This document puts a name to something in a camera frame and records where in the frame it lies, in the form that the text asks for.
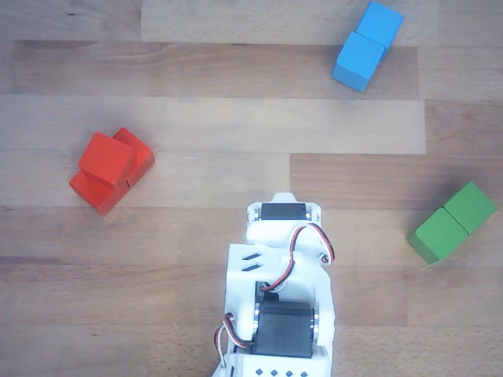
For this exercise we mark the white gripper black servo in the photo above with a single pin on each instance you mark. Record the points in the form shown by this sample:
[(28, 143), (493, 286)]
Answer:
[(281, 211)]

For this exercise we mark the long red block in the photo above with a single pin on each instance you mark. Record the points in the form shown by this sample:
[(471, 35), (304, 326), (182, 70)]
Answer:
[(139, 157)]

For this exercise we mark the long blue block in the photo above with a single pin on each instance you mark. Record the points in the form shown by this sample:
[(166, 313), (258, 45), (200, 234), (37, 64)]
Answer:
[(365, 47)]

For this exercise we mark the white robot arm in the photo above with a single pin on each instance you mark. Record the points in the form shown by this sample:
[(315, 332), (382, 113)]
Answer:
[(310, 282)]

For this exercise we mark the small red cube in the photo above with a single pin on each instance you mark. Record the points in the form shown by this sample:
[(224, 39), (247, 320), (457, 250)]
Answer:
[(105, 157)]

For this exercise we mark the long green block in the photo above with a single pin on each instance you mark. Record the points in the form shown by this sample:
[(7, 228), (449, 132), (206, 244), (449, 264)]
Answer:
[(452, 224)]

